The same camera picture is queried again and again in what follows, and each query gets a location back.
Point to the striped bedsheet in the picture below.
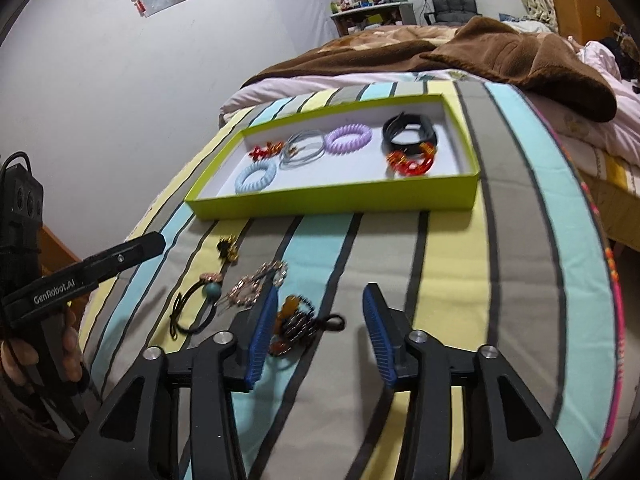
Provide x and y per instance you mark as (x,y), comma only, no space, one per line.
(500,285)

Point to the white desk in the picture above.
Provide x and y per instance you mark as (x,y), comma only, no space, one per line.
(380,10)

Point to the black smart band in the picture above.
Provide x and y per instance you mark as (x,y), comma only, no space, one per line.
(391,134)

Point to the wooden bed frame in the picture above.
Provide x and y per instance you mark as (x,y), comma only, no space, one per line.
(52,247)

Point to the small dark flower clip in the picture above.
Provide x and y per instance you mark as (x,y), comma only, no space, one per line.
(227,250)

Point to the green cardboard box tray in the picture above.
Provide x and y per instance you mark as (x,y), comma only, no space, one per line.
(350,175)

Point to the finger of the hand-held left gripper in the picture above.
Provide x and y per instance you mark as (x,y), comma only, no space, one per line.
(125,255)

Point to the gold rhinestone hair clip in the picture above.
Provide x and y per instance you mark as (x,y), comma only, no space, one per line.
(250,285)

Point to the black chair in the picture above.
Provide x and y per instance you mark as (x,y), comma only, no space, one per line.
(452,2)

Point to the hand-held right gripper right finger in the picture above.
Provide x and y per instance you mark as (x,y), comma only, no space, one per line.
(377,330)

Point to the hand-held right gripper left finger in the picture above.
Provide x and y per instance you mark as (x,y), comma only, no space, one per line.
(262,330)

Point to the red knot hair clip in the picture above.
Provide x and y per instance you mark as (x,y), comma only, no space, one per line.
(260,151)

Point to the yellow bed sheet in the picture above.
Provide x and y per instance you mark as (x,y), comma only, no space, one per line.
(620,195)

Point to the red hanging ornament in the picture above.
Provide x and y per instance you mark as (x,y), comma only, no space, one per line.
(139,4)

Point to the brown fleece blanket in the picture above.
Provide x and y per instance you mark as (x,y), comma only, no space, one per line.
(525,60)

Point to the person's left hand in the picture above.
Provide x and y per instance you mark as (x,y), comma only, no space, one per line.
(72,350)

